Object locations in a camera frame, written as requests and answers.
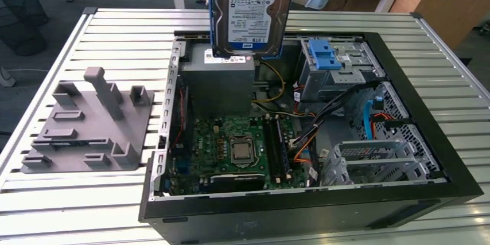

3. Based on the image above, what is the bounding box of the green motherboard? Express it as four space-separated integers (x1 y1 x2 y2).
168 114 307 196

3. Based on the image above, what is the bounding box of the blue drive latch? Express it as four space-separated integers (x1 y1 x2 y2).
307 39 343 71

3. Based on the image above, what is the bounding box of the black RAM slot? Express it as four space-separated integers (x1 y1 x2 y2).
263 114 279 182

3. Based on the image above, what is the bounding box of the black PC case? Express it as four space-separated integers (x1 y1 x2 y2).
138 30 483 245

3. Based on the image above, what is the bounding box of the black cable bundle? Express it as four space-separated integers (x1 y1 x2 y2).
294 80 390 154

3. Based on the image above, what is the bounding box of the blue data wire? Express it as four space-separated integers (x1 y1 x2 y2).
366 98 383 142

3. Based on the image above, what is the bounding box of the black mesh bin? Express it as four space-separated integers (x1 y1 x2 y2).
0 0 49 56

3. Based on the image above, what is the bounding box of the grey power supply unit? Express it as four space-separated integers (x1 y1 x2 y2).
179 42 256 118

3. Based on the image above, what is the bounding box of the CPU socket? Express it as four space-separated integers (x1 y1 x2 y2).
227 134 259 170

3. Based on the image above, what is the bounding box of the grey parts rack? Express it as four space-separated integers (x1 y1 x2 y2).
19 66 156 174

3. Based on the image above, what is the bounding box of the orange wire bundle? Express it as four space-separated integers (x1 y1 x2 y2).
292 144 319 168

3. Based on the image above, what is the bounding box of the hard disk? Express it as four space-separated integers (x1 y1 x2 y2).
206 0 300 59

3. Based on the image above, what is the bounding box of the black graphics card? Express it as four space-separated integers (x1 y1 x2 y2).
206 172 266 193

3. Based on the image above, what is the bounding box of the RAM stick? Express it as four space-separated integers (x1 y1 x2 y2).
274 117 291 181

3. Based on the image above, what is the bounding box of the grey chair foot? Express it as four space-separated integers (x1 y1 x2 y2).
0 65 17 88

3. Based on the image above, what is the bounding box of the silver CPU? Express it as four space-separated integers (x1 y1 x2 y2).
231 141 254 162

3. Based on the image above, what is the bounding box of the orange black power wire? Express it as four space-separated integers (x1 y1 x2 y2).
373 114 411 130

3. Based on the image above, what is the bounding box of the metal optical drive cage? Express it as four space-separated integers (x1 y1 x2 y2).
298 38 387 104

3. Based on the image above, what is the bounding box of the metal disk bay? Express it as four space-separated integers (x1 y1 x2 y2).
319 138 447 187

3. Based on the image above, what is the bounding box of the yellow wire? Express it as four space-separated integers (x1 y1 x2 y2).
254 61 286 104

